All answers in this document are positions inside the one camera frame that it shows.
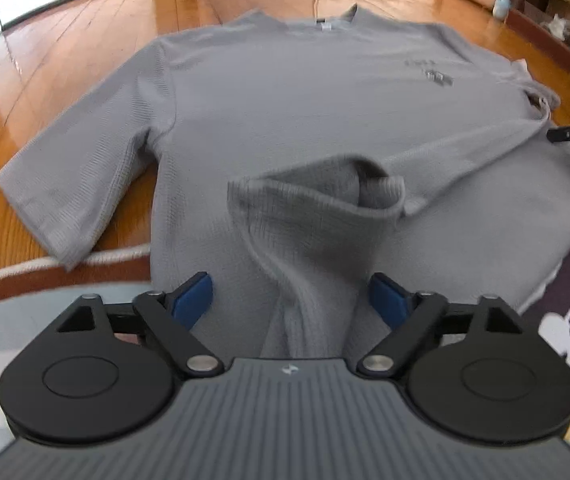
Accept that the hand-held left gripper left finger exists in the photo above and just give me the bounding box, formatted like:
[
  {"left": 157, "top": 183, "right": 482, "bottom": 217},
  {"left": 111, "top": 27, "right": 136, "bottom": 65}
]
[{"left": 55, "top": 272, "right": 226, "bottom": 378}]

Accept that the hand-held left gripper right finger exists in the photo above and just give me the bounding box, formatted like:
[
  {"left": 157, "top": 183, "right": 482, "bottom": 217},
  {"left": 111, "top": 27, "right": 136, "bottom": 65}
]
[{"left": 355, "top": 272, "right": 526, "bottom": 377}]

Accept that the grey t-shirt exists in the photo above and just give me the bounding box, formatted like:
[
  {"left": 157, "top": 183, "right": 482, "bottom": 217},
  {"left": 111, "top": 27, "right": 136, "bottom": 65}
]
[{"left": 0, "top": 4, "right": 570, "bottom": 361}]

